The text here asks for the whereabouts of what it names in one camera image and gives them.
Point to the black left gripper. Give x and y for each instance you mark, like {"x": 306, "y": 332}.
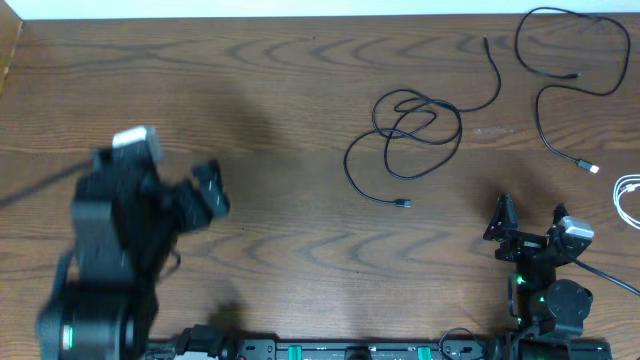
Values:
{"x": 197, "y": 211}

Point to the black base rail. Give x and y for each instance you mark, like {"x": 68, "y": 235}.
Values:
{"x": 208, "y": 343}

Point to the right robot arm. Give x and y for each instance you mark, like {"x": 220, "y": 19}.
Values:
{"x": 550, "y": 311}

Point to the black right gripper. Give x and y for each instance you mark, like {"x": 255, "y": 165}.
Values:
{"x": 524, "y": 243}

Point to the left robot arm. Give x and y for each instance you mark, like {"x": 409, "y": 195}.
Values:
{"x": 126, "y": 222}

